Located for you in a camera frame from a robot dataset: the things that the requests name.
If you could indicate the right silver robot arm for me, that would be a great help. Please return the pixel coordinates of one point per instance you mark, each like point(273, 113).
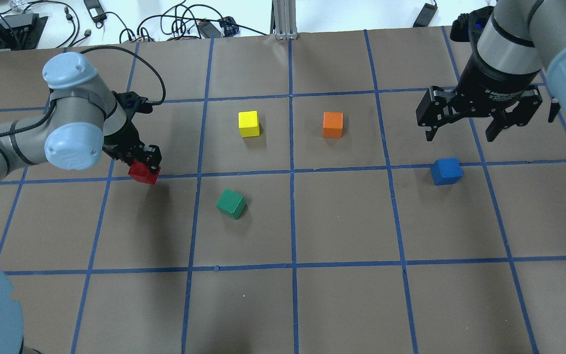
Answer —
point(511, 43)

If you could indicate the orange wooden block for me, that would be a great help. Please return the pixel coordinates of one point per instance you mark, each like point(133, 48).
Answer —
point(333, 125)

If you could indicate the aluminium frame post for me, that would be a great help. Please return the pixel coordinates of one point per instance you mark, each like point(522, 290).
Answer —
point(283, 23)

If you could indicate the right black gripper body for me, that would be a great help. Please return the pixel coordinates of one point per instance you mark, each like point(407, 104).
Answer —
point(490, 80)

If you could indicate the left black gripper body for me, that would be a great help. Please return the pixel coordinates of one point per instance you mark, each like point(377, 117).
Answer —
point(122, 141)

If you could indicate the black power adapter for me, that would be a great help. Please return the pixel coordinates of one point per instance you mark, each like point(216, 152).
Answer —
point(425, 15)

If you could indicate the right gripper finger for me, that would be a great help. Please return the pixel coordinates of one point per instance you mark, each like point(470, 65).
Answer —
point(525, 109)
point(436, 110)

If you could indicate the red wooden block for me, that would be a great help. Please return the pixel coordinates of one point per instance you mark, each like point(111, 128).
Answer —
point(143, 173)

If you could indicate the green wooden block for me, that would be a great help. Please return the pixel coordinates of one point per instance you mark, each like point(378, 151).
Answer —
point(231, 204)

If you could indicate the yellow wooden block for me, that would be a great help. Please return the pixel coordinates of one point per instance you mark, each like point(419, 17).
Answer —
point(248, 124)

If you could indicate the blue wooden block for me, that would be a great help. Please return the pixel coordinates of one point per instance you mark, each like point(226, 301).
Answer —
point(446, 171)

